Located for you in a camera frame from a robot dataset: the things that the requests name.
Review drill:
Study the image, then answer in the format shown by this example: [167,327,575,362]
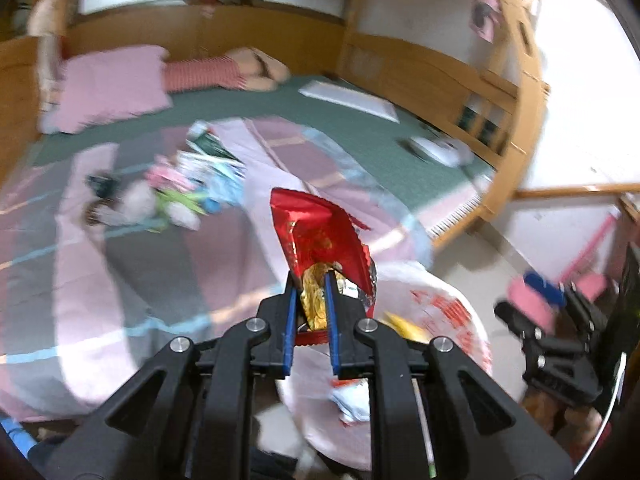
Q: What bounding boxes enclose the white plastic bag red print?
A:
[277,260,493,471]

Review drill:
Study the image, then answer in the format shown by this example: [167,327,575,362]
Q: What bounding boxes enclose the person's right hand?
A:
[524,391,607,443]

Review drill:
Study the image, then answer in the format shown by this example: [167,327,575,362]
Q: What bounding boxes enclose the crumpled white tissue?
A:
[116,181,158,225]

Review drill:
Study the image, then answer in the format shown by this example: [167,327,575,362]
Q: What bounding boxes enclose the white and red wrapper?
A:
[330,379,372,426]

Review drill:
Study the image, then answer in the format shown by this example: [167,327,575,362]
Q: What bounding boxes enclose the pink mop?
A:
[557,210,623,302]

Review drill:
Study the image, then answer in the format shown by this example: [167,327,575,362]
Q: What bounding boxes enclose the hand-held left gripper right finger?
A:
[324,270,576,480]

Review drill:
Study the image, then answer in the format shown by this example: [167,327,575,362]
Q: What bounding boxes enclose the pink hanging cloth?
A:
[469,0,504,43]

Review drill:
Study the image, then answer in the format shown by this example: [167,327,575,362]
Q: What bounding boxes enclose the white device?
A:
[407,136,473,167]

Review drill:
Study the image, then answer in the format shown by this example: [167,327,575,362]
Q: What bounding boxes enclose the red snack packet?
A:
[270,187,378,347]

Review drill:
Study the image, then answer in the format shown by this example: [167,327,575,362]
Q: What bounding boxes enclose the pink pillow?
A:
[40,45,173,135]

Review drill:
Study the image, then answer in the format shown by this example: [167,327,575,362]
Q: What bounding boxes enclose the dark green snack packet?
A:
[186,121,247,163]

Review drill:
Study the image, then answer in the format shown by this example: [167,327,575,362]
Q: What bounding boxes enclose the pale plush toy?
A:
[26,0,68,118]

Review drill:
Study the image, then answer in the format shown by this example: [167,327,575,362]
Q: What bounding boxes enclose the dark small object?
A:
[85,174,120,202]

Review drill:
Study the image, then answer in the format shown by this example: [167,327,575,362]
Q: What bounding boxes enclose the wooden bed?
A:
[0,0,551,251]

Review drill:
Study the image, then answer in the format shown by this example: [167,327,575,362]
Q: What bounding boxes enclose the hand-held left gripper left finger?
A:
[45,270,297,480]

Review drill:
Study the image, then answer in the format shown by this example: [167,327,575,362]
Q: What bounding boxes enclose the blue mat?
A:
[0,414,38,458]

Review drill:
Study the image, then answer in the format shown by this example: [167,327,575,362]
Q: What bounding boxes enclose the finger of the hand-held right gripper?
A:
[493,301,548,343]
[523,271,608,333]

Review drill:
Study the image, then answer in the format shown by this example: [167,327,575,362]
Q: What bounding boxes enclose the striped pink grey blanket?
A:
[0,115,436,421]

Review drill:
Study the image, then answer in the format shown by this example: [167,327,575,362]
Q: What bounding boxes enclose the striped plush toy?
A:
[164,47,292,93]

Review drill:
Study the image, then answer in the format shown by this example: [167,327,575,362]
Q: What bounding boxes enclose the yellow snack packet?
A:
[382,311,431,345]

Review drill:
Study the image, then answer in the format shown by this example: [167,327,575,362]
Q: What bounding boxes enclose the light green wrapper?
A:
[154,189,210,217]

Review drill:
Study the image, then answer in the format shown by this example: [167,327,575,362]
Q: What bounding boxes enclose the wooden railing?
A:
[516,183,640,200]

